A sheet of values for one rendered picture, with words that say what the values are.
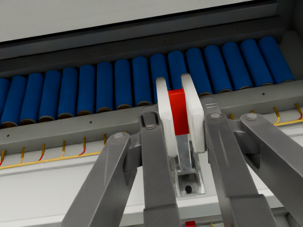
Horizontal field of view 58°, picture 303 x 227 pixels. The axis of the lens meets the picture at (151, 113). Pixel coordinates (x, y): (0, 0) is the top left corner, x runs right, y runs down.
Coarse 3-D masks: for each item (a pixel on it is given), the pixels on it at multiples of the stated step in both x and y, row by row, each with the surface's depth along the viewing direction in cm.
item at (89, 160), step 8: (296, 128) 25; (192, 144) 25; (64, 160) 26; (72, 160) 26; (80, 160) 26; (88, 160) 26; (8, 168) 26; (16, 168) 26; (24, 168) 26; (32, 168) 26; (40, 168) 26; (48, 168) 26; (56, 168) 26; (0, 176) 27
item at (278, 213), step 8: (272, 208) 38; (280, 208) 38; (208, 216) 38; (216, 216) 38; (280, 216) 39; (288, 216) 38; (184, 224) 38; (192, 224) 33; (200, 224) 39; (208, 224) 40; (216, 224) 40; (280, 224) 39; (288, 224) 39; (296, 224) 36
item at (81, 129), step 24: (216, 96) 26; (240, 96) 26; (264, 96) 25; (288, 96) 25; (72, 120) 26; (96, 120) 26; (120, 120) 26; (0, 144) 26; (24, 144) 27; (48, 144) 27; (0, 168) 26
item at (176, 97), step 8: (176, 96) 19; (184, 96) 19; (176, 104) 20; (184, 104) 20; (176, 112) 20; (184, 112) 20; (176, 120) 20; (184, 120) 20; (176, 128) 21; (184, 128) 21; (176, 136) 21; (184, 136) 21; (176, 144) 22; (184, 144) 21; (184, 152) 22; (184, 160) 22; (184, 168) 22
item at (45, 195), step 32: (96, 32) 31; (128, 32) 31; (160, 32) 32; (288, 32) 33; (288, 64) 30; (288, 128) 26; (32, 160) 27; (0, 192) 26; (32, 192) 25; (64, 192) 25; (0, 224) 24; (32, 224) 24; (128, 224) 27
